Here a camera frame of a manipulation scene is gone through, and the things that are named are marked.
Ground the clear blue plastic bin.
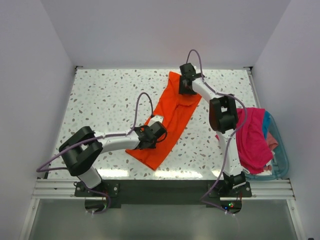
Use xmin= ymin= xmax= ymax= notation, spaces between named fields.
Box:
xmin=245 ymin=114 xmax=290 ymax=181

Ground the orange t shirt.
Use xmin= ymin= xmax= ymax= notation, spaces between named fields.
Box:
xmin=125 ymin=71 xmax=202 ymax=171

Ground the blue t shirt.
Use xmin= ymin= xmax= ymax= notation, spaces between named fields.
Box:
xmin=262 ymin=110 xmax=271 ymax=139

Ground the salmon t shirt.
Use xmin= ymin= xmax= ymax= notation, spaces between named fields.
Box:
xmin=266 ymin=132 xmax=279 ymax=151

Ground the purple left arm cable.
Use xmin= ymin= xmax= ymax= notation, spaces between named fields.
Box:
xmin=36 ymin=92 xmax=112 ymax=215

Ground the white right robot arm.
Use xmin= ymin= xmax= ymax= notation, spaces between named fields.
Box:
xmin=178 ymin=63 xmax=246 ymax=197

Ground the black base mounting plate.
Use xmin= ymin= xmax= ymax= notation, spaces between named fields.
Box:
xmin=73 ymin=179 xmax=253 ymax=214

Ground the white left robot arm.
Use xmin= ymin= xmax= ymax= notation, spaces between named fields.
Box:
xmin=58 ymin=121 xmax=167 ymax=196

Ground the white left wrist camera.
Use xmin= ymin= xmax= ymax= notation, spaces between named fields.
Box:
xmin=146 ymin=115 xmax=164 ymax=127

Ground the aluminium frame rail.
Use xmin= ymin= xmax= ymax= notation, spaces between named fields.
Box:
xmin=32 ymin=179 xmax=295 ymax=200

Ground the pink t shirt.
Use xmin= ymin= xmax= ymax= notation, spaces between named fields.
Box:
xmin=215 ymin=107 xmax=275 ymax=175

